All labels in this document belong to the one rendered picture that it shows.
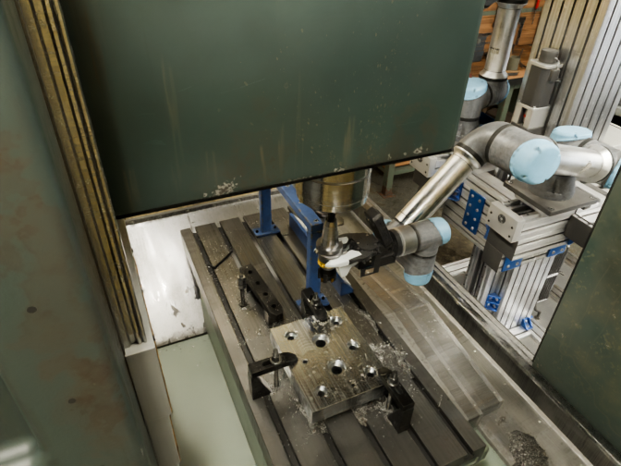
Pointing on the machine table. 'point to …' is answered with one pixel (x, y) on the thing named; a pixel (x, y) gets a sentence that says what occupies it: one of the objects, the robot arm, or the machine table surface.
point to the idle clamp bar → (262, 294)
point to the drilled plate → (342, 396)
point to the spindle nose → (335, 191)
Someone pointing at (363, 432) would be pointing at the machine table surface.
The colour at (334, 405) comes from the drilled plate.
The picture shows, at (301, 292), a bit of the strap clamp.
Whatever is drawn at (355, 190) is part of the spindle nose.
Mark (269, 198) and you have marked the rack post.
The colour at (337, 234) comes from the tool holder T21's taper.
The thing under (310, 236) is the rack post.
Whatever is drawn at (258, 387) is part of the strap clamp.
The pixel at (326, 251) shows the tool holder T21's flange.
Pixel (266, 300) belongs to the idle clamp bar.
